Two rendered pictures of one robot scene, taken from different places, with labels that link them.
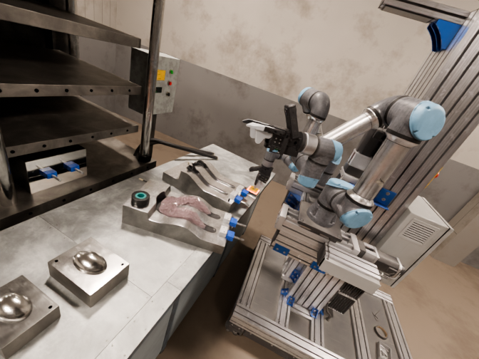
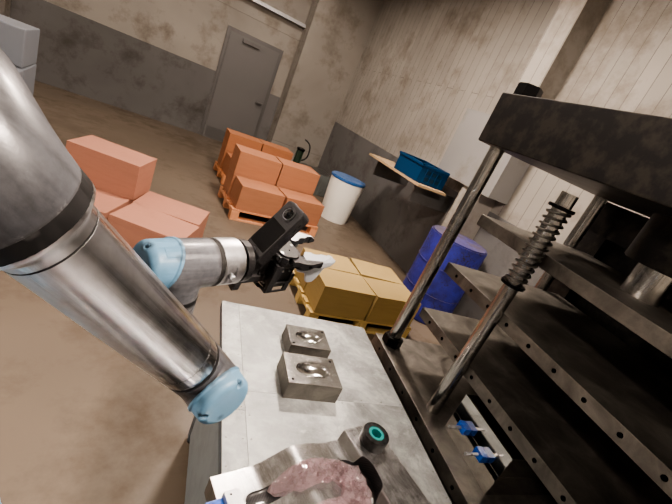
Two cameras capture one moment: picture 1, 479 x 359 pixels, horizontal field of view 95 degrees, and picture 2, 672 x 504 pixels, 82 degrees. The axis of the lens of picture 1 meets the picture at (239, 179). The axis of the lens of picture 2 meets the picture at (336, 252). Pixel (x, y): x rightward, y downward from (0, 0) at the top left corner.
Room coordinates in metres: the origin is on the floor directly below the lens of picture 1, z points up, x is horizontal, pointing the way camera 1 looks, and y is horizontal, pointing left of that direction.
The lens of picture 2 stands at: (1.30, -0.41, 1.72)
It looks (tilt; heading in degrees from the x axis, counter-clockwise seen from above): 20 degrees down; 141
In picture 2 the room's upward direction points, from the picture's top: 24 degrees clockwise
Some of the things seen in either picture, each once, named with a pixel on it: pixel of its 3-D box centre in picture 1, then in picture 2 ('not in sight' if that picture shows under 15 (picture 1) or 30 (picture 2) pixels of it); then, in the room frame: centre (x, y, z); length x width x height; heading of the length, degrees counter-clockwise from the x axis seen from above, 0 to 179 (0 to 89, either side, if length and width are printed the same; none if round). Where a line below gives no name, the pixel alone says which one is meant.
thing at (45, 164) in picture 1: (28, 149); (524, 444); (0.93, 1.12, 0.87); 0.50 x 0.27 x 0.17; 75
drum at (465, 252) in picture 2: not in sight; (439, 275); (-1.16, 3.11, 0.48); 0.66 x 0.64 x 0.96; 171
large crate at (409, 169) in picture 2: not in sight; (421, 170); (-2.21, 3.19, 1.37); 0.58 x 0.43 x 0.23; 171
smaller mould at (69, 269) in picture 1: (90, 268); (308, 377); (0.47, 0.39, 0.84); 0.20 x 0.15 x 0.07; 75
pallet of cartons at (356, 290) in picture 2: not in sight; (353, 292); (-1.13, 1.99, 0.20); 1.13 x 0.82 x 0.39; 85
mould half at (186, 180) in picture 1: (206, 180); not in sight; (1.25, 0.20, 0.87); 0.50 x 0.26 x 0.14; 75
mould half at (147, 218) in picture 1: (183, 214); (322, 497); (0.88, 0.21, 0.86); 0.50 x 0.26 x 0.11; 92
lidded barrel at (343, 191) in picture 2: not in sight; (340, 198); (-3.72, 3.34, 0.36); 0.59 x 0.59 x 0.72
